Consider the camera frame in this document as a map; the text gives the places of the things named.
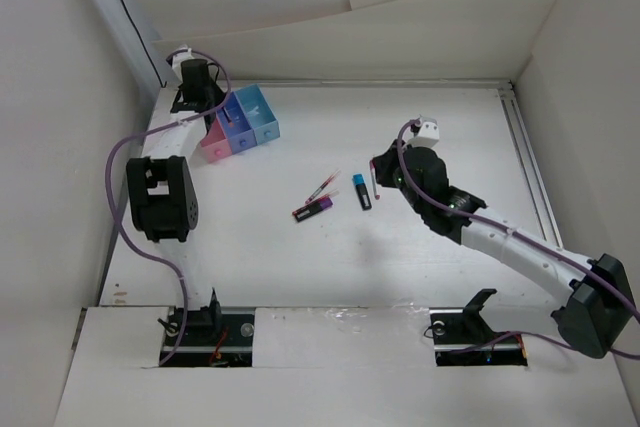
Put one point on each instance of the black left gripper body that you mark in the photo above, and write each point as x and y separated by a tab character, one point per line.
215	93

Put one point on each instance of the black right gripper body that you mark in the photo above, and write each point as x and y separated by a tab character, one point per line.
392	175

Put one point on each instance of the blue capped black highlighter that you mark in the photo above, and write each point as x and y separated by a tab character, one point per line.
362	192

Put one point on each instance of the red transparent pen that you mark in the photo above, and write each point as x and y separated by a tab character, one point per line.
230	119
322	187

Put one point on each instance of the purple capped black highlighter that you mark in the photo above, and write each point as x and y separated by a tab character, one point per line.
312	209

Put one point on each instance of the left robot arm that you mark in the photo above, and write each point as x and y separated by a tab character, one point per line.
162	196

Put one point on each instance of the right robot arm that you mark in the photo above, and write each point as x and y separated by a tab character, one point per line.
592	299

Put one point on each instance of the pink capped white marker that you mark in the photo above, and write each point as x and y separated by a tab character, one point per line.
373	177

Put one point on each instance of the purple drawer container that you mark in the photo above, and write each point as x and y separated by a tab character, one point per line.
242	137

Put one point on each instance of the pink drawer container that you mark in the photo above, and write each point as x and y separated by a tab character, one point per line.
215	145

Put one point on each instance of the blue drawer container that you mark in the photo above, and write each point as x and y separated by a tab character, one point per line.
259	114

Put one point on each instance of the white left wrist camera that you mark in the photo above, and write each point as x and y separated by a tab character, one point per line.
177	57

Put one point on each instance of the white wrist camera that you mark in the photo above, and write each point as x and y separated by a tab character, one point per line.
424	133
177	57

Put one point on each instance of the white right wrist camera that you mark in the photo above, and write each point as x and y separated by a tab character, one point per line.
424	133

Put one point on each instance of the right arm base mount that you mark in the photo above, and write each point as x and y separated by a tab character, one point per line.
462	338

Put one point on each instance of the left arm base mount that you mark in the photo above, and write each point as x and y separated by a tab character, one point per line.
214	337

